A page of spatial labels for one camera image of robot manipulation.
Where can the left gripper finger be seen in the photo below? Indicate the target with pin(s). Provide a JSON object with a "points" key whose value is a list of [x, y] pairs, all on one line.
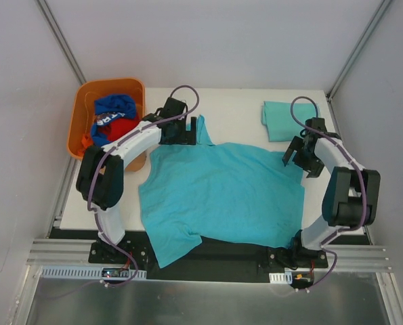
{"points": [[192, 125], [199, 129]]}

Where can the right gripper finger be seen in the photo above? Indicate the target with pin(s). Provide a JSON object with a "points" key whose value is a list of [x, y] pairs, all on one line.
{"points": [[295, 146], [301, 161]]}

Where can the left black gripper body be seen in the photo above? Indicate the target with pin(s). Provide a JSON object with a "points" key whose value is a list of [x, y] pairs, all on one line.
{"points": [[181, 136]]}

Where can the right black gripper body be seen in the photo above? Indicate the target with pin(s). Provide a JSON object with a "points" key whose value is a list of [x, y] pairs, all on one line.
{"points": [[301, 156]]}

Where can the light blue t shirt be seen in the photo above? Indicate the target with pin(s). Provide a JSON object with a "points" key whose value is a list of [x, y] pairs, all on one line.
{"points": [[230, 192]]}

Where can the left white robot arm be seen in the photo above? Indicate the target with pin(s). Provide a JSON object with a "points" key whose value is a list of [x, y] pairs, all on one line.
{"points": [[101, 175]]}

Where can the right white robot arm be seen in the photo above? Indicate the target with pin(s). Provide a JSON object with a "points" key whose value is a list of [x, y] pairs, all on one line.
{"points": [[351, 196]]}

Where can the folded teal t shirt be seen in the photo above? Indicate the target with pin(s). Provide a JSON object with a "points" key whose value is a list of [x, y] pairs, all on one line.
{"points": [[280, 125]]}

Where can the red t shirt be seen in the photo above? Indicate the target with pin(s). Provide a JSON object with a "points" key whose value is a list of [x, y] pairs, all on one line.
{"points": [[118, 128]]}

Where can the royal blue t shirt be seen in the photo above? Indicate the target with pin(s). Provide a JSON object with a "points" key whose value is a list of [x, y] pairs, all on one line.
{"points": [[108, 109]]}

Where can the orange t shirt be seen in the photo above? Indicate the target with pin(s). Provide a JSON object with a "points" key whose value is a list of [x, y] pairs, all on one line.
{"points": [[86, 141]]}

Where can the orange plastic bin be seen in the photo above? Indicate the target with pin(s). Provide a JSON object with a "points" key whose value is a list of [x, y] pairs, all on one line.
{"points": [[83, 112]]}

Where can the right white cable duct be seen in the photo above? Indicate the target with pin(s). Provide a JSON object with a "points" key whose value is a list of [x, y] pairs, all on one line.
{"points": [[281, 278]]}

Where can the white cable duct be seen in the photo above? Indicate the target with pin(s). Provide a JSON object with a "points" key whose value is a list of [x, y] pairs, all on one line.
{"points": [[92, 273], [281, 278]]}

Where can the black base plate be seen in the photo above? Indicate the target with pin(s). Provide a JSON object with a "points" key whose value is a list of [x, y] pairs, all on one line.
{"points": [[230, 271]]}

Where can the right aluminium corner post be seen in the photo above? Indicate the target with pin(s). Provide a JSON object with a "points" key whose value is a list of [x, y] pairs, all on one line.
{"points": [[359, 47]]}

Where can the aluminium corner post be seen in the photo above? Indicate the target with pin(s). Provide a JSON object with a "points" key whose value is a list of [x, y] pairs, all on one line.
{"points": [[61, 40], [359, 47]]}

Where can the left white cable duct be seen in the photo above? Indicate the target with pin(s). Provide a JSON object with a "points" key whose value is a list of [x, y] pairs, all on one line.
{"points": [[92, 273]]}

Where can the left aluminium corner post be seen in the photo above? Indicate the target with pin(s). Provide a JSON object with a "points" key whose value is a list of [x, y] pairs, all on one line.
{"points": [[61, 40]]}

